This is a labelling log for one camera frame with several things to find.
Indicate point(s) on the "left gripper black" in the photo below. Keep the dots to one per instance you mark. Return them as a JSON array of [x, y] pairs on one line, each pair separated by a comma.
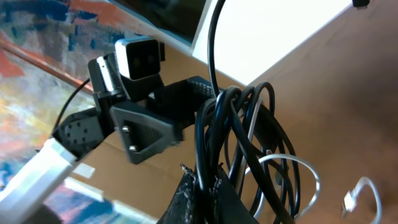
[[144, 133]]

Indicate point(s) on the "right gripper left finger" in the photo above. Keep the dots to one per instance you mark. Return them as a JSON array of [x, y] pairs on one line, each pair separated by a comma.
[[182, 208]]

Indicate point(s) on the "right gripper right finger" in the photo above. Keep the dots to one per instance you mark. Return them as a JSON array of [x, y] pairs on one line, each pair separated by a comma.
[[228, 207]]

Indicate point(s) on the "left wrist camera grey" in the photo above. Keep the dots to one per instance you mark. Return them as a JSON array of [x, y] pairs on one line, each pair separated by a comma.
[[139, 57]]

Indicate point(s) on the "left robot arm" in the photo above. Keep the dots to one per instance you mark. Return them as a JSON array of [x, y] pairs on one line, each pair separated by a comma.
[[70, 141]]

